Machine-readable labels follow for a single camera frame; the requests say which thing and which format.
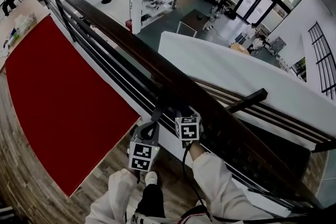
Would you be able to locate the dark blue cloth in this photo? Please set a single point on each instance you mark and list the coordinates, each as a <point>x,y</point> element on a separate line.
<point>170,102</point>

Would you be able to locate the red covered table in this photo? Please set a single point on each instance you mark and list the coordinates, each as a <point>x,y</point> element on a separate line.
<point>65,102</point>

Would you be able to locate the person's left forearm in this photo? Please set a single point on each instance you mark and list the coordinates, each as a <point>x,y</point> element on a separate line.
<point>118,191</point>

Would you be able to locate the round wooden table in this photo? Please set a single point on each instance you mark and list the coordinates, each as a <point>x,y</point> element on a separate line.
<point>240,49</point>

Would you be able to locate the person's white printed jacket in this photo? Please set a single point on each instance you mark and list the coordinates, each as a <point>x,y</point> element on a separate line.
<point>147,219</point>

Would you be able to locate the person's white shoe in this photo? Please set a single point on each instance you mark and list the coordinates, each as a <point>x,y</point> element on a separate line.
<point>151,178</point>

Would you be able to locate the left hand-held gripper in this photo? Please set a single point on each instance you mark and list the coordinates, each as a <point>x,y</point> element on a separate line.
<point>143,156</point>

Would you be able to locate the person's black trousers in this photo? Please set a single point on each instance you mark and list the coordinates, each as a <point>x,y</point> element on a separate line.
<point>151,199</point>

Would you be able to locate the black metal balcony railing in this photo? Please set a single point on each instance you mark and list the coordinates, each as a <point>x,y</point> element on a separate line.
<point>323,59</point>

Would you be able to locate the grey metal cabinet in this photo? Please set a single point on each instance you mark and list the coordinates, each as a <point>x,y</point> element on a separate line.
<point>278,45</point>

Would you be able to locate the light wooden table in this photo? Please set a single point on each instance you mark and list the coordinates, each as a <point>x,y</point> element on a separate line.
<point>39,6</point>

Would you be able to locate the dark wooden railing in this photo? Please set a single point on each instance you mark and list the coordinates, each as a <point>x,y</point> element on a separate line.
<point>162,68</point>

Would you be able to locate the person's right forearm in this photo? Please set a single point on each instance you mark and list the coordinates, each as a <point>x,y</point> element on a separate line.
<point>195,150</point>

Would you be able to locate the clear plastic bag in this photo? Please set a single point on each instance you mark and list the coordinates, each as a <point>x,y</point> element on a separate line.
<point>25,22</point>

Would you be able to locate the dark wooden staircase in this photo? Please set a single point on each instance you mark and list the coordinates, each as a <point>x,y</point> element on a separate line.
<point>283,149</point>

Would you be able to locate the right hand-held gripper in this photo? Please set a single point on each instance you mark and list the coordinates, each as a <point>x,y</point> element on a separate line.
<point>189,129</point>

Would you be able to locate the dark brown counter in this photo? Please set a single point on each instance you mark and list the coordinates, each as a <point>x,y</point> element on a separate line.
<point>194,21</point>

